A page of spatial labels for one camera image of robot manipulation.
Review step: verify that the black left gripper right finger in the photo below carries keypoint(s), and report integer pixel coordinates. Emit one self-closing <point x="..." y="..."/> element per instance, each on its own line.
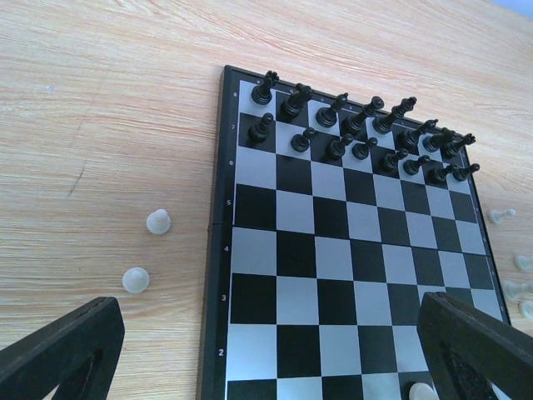
<point x="468" y="352"/>

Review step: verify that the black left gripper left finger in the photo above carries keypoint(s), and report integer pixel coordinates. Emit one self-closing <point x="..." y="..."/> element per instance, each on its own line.
<point x="74" y="356"/>

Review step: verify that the white king piece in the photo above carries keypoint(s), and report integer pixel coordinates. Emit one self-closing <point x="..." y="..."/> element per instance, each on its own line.
<point x="422" y="391"/>

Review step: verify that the black pawn six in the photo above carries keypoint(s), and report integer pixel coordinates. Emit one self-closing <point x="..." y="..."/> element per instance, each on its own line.
<point x="462" y="173"/>

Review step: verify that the black pawn five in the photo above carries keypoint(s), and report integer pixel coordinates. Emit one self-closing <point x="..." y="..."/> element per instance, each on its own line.
<point x="439" y="175"/>

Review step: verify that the black pawn four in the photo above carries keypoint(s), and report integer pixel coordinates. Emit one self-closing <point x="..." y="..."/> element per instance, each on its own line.
<point x="412" y="166"/>

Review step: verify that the black pawn eight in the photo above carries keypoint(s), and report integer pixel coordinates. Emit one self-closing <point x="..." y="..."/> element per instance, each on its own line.
<point x="390" y="160"/>

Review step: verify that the black pawn three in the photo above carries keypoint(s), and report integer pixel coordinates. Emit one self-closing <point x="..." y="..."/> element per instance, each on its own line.
<point x="362" y="150"/>

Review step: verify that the black pawn two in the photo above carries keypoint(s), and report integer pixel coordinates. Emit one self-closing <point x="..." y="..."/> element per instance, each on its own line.
<point x="336" y="149"/>

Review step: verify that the black pawn one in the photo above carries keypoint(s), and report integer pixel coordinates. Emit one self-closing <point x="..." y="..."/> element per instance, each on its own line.
<point x="301" y="142"/>

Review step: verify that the black pawn seven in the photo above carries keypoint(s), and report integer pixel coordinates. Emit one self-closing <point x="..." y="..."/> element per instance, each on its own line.
<point x="259" y="131"/>

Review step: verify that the white chess piece right side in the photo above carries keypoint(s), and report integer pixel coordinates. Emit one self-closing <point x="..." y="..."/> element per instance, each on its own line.
<point x="513" y="290"/>

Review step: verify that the white pawn near board top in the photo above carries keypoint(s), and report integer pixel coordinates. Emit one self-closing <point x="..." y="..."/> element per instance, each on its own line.
<point x="498" y="216"/>

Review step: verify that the white pawn left lower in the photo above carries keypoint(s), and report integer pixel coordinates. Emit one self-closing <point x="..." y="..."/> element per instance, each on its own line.
<point x="135" y="280"/>

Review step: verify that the white pawn left upper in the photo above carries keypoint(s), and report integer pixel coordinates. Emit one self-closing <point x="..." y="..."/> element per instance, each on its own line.
<point x="158" y="222"/>

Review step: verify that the black and silver chessboard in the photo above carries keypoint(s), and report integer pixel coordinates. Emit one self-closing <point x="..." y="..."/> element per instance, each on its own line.
<point x="316" y="268"/>

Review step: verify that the black rook h8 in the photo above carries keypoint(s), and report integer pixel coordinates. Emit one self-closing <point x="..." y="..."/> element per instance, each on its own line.
<point x="453" y="148"/>

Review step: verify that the black knight g8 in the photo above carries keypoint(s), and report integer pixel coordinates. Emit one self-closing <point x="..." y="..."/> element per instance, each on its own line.
<point x="437" y="141"/>

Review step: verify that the black bishop f8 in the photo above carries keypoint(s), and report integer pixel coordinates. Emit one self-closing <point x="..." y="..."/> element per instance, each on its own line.
<point x="410" y="138"/>

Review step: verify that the black king e8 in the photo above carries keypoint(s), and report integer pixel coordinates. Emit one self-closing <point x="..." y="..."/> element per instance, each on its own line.
<point x="384" y="124"/>

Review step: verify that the black queen d8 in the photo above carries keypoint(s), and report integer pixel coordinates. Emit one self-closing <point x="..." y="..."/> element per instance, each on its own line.
<point x="354" y="124"/>

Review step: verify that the black bishop c8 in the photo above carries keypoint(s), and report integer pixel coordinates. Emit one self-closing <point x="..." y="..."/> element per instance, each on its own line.
<point x="327" y="116"/>

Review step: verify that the black knight b8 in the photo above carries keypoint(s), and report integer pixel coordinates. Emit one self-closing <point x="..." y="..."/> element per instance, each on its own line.
<point x="293" y="105"/>

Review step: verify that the black rook a8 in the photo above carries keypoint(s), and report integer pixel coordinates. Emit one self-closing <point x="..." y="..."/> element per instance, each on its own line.
<point x="261" y="93"/>

